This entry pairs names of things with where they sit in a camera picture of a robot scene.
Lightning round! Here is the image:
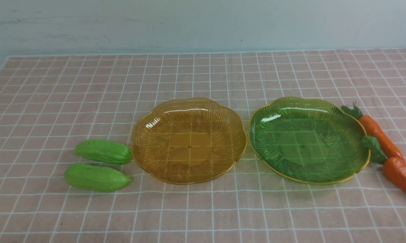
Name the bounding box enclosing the green toy gourd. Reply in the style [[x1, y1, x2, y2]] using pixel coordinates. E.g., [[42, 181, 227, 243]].
[[64, 163, 133, 192], [74, 139, 132, 165]]

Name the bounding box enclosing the orange toy carrot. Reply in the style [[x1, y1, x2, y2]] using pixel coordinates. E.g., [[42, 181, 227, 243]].
[[341, 103, 404, 159], [362, 136, 406, 193]]

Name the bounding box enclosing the amber ribbed plastic plate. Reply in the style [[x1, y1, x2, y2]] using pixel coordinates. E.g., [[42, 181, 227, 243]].
[[132, 98, 247, 184]]

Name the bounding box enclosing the green ribbed plastic plate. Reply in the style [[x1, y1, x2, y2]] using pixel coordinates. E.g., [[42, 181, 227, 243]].
[[248, 97, 371, 185]]

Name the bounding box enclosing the pink checkered tablecloth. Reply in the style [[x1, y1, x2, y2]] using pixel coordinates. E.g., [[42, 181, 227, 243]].
[[0, 49, 406, 243]]

